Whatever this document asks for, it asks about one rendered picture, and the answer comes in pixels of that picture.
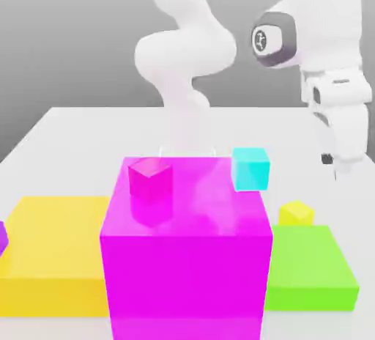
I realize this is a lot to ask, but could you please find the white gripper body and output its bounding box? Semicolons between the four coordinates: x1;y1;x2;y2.
312;103;369;167

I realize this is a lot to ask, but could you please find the small yellow cube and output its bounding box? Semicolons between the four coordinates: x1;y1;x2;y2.
278;199;316;227

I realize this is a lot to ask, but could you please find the small cyan cube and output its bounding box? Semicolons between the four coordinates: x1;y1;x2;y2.
231;147;271;192

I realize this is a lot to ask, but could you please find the small magenta cube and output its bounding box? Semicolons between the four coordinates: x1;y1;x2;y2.
127;158;174;229

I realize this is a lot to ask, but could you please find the small purple cube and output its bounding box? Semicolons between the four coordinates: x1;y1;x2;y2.
0;221;10;258

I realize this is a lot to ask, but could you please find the large green box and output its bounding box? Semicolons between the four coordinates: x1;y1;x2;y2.
263;224;360;312

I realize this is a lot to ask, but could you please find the large magenta box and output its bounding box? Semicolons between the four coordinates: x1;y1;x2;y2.
99;156;274;340

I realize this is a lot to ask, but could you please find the large yellow box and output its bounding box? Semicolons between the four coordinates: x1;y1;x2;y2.
0;196;112;318

